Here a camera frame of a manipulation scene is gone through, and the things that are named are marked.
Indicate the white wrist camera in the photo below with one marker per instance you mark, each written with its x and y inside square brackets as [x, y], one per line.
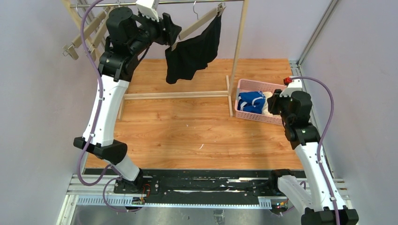
[295, 85]
[148, 8]

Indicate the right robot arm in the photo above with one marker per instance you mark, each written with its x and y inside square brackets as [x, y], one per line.
[322, 204]

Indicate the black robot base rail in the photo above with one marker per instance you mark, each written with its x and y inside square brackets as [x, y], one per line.
[198, 189]

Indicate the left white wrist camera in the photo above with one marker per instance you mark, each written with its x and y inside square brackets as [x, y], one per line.
[148, 8]

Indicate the wooden clothes rack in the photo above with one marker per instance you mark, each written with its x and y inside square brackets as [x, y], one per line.
[97, 25]

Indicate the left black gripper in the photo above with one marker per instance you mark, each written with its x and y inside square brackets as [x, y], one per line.
[169, 27]

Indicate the black underwear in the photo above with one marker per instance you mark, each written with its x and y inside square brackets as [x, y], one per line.
[193, 54]

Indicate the beige hanger with cream underwear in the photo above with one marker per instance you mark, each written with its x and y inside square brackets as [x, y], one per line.
[99, 35]

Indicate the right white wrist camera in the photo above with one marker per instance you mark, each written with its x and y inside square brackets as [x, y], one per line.
[295, 85]

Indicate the pink plastic basket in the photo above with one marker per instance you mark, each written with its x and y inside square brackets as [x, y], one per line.
[245, 85]

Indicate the blue underwear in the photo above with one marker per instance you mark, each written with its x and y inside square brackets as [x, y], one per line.
[251, 102]

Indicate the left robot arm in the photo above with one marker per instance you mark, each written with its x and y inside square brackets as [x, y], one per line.
[130, 35]

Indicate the cream underwear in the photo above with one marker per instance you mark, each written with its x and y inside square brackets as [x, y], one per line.
[265, 109]

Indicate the beige hanger with black underwear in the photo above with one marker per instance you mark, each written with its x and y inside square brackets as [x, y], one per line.
[199, 22]

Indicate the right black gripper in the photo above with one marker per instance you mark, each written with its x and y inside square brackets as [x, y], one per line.
[273, 103]

